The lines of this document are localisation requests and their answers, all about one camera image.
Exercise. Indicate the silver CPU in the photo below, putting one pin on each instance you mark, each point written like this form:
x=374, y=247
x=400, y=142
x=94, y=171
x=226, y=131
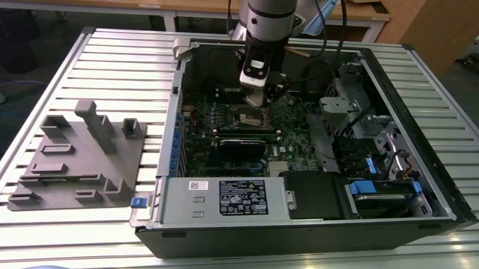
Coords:
x=254, y=98

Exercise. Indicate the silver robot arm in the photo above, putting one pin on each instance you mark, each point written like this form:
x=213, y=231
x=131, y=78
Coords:
x=266, y=19

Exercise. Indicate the black RAM slot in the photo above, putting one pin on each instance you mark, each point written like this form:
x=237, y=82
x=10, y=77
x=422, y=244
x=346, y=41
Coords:
x=248, y=131
x=233, y=95
x=233, y=101
x=248, y=127

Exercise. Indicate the CPU socket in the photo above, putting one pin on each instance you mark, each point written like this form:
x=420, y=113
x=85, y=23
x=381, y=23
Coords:
x=249, y=117

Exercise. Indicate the silver drive cage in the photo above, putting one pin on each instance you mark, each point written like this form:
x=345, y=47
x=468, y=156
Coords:
x=352, y=84

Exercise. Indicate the green motherboard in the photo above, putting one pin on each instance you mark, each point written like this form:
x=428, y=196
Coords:
x=296, y=140

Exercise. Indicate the wooden desk white legs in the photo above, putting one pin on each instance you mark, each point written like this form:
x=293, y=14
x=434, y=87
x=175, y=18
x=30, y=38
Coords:
x=356, y=15
x=94, y=3

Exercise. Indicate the black graphics card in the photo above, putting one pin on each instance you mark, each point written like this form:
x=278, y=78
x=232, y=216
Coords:
x=242, y=152

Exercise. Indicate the silver finned heat sink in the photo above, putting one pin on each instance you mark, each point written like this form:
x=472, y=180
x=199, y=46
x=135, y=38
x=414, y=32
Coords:
x=277, y=166

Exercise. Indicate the black disk bay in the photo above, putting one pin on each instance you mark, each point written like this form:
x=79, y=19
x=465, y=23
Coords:
x=349, y=151

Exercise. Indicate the blue carrier tab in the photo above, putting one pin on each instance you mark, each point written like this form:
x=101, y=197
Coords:
x=370, y=165

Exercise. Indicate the wooden cabinet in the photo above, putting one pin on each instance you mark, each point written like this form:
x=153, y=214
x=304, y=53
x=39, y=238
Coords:
x=442, y=28

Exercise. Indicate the grey power supply unit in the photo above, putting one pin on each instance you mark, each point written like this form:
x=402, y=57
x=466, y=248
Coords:
x=175, y=196

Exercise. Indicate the hard disk in blue carrier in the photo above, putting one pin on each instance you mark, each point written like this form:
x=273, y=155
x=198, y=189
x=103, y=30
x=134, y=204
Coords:
x=378, y=197

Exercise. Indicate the blue case latch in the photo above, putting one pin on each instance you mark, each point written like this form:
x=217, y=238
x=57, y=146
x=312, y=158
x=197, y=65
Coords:
x=139, y=203

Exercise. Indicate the black PC case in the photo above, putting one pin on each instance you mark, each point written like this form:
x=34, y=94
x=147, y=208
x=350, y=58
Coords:
x=262, y=238

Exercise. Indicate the grey parts rack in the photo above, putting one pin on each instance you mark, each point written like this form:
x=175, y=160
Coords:
x=86, y=168

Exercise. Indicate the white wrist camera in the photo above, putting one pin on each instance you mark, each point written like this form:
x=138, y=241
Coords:
x=257, y=70

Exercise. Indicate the silver metal bracket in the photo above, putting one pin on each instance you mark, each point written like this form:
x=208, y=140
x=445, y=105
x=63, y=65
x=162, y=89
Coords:
x=337, y=105

